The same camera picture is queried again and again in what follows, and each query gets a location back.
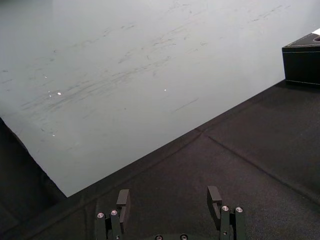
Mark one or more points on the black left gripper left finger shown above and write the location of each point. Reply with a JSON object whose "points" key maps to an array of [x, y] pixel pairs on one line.
{"points": [[123, 210]]}

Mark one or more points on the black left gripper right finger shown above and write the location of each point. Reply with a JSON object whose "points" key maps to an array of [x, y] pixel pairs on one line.
{"points": [[218, 212]]}

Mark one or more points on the black table cloth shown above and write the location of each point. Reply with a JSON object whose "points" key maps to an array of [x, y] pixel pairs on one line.
{"points": [[200, 185]]}

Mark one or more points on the black leather tissue box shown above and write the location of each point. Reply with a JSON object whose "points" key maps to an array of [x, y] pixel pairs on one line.
{"points": [[303, 62]]}

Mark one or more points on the white tissue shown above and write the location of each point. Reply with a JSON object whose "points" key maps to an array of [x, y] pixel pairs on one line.
{"points": [[317, 31]]}

